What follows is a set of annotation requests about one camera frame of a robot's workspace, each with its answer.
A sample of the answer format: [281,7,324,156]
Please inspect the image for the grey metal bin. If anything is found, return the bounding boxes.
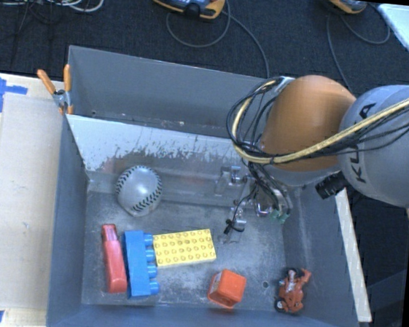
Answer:
[36,44,391,327]

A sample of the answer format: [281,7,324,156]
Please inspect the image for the black cylinder on white bracket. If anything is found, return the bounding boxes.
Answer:
[313,170,348,202]

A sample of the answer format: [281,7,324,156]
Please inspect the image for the blue toy brick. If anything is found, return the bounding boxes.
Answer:
[115,227,167,302]

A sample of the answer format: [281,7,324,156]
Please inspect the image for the grey baseball with black stitching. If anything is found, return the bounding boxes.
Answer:
[112,162,165,221]

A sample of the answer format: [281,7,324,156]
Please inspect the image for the red toy block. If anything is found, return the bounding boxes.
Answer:
[94,222,136,296]

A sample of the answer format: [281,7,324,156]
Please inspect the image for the orange cube block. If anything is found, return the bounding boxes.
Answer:
[205,267,249,312]

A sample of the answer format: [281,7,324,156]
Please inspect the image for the orange toy motorcycle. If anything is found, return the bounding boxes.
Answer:
[272,265,313,317]

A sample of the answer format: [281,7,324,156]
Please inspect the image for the yellow studded toy plate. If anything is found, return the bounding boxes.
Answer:
[149,221,221,275]

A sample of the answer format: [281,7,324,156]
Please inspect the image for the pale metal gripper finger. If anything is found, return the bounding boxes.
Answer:
[218,212,249,248]
[214,163,251,200]

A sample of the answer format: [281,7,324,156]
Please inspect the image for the pale flat board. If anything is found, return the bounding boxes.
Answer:
[0,90,72,318]

